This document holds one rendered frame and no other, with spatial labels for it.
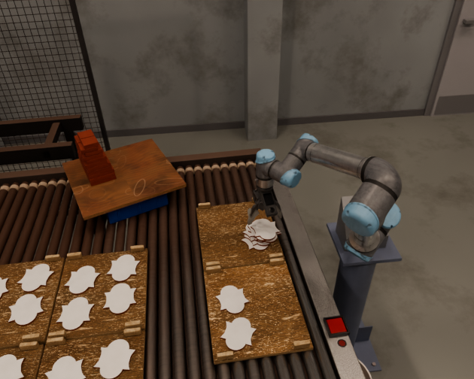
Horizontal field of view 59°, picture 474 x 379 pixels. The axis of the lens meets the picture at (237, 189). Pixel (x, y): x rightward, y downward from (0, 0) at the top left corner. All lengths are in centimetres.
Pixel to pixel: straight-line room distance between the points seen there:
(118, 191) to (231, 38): 250
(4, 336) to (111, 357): 42
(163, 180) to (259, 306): 82
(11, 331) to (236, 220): 101
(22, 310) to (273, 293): 96
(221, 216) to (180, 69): 252
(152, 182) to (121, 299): 64
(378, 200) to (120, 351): 100
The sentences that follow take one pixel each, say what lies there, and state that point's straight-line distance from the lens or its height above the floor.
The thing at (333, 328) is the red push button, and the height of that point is 93.
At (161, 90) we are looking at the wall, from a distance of 441.
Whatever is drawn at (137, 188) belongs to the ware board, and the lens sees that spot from 209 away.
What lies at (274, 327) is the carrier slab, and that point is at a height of 94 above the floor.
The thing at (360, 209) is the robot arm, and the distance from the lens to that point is 133.
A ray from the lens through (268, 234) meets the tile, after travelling 185.
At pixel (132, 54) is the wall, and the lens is 430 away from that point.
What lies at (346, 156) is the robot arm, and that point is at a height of 147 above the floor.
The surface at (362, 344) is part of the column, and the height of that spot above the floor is 1.
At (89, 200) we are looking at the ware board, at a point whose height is 104.
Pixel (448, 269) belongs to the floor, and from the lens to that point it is 334.
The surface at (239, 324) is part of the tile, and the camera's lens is 161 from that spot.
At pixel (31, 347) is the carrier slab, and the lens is 173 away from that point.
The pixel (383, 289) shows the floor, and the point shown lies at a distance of 305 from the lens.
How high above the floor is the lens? 227
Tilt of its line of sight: 38 degrees down
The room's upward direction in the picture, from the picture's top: 1 degrees counter-clockwise
